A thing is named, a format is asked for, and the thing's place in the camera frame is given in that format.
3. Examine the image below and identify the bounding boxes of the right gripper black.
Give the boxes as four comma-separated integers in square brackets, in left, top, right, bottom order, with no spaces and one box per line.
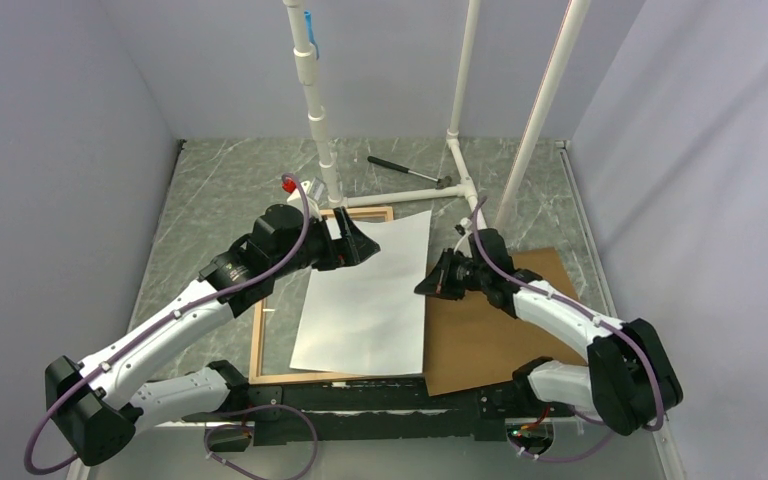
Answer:
[414,248,489,301]

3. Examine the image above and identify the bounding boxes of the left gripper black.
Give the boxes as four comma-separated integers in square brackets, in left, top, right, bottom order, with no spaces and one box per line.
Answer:
[272,206,379,280]

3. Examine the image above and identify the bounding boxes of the glossy landscape photo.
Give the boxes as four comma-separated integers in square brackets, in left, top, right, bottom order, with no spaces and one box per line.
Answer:
[289,211,431,376]

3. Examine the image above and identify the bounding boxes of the clear acrylic glazing sheet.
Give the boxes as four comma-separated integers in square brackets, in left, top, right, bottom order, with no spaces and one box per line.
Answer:
[261,268,313,375]

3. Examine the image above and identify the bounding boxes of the wooden picture frame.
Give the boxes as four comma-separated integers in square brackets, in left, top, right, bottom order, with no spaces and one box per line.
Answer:
[249,206,394,385]

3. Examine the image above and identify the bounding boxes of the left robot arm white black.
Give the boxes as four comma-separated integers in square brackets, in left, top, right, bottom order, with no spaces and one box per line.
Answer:
[44,204,381,466]

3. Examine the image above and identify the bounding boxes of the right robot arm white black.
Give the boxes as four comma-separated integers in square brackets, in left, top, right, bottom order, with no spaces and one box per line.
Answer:
[414,228,684,436]

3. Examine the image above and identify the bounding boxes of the brown backing board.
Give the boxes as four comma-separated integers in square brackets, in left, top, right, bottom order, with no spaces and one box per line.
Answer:
[422,247,591,399]

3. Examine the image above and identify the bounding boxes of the blue clip on pipe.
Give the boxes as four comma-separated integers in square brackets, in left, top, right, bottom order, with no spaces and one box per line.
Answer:
[304,10,320,61]

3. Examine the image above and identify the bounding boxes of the white PVC pipe stand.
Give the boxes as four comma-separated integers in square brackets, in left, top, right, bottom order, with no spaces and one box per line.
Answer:
[284,0,591,226]

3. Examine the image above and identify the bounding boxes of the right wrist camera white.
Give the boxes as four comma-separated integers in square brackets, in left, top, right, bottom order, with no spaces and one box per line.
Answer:
[453,218,474,257]

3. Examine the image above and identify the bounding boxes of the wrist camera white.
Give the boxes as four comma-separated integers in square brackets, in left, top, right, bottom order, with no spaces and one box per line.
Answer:
[282,175,326,217]
[453,218,474,257]

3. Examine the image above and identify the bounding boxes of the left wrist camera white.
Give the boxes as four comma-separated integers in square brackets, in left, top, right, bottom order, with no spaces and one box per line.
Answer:
[282,175,326,217]

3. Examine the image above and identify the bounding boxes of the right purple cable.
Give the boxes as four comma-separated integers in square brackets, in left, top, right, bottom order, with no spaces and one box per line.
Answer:
[460,195,668,465]

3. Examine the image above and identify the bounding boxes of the black handled hammer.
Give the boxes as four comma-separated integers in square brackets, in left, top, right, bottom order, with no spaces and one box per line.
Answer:
[367,156,454,190]

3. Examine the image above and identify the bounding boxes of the aluminium extrusion rail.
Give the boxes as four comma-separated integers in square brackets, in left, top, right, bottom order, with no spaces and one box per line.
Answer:
[65,374,683,480]

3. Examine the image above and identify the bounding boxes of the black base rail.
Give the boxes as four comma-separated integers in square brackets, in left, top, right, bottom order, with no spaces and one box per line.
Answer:
[113,357,577,448]

